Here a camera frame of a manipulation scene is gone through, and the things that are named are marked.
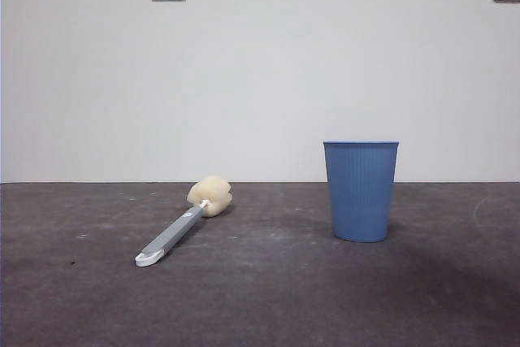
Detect blue ribbed plastic cup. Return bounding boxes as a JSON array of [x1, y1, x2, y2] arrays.
[[323, 141, 400, 243]]

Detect grey-handled sponge cup brush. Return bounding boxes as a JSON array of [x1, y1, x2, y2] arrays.
[[134, 175, 233, 269]]

